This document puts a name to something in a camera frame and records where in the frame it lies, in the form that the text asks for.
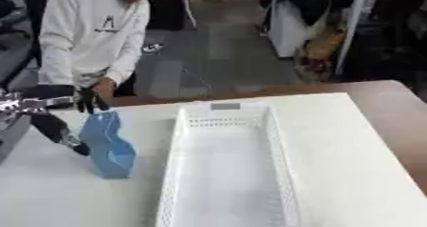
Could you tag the person's left hand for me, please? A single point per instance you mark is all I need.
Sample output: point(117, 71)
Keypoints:
point(104, 86)

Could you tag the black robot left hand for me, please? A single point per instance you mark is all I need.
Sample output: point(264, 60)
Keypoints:
point(50, 91)

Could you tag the blue faceted vase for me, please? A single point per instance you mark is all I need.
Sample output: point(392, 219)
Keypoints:
point(108, 145)

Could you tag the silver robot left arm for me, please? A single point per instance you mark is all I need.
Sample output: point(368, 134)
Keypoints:
point(12, 132)

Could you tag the person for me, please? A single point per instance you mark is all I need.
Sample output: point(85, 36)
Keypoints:
point(89, 30)

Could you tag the white and black shoe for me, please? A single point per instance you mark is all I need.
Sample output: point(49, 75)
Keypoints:
point(152, 47)

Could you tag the black office chair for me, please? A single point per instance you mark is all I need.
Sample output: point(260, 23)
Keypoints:
point(14, 30)

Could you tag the white perforated plastic basket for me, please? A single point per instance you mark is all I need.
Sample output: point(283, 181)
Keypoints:
point(222, 173)

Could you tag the white cabinet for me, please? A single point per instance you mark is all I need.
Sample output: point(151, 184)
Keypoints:
point(286, 30)

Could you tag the yellow and red bag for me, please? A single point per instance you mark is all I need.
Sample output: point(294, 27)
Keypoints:
point(322, 51)

